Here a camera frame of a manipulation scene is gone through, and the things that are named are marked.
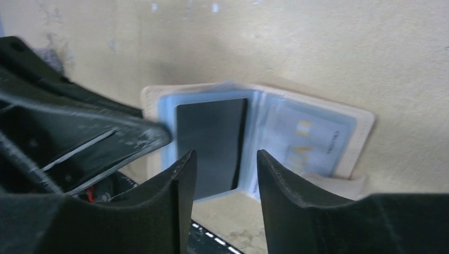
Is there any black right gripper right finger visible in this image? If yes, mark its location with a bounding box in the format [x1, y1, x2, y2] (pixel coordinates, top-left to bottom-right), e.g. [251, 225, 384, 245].
[257, 150, 448, 253]

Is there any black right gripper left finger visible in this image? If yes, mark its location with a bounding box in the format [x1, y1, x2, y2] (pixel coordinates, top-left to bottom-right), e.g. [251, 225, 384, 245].
[1, 150, 197, 253]

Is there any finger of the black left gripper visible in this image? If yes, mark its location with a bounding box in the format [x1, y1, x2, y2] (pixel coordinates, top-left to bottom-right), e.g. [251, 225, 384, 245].
[1, 36, 143, 118]
[1, 70, 171, 195]

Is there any beige card holder wallet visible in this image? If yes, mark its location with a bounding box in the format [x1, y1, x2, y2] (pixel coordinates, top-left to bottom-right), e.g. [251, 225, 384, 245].
[141, 82, 375, 202]

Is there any black credit card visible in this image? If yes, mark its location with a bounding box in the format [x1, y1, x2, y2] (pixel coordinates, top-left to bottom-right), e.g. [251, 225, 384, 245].
[176, 98, 248, 200]

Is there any white credit card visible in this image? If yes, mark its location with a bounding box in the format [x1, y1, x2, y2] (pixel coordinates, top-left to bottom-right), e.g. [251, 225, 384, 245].
[244, 99, 356, 199]

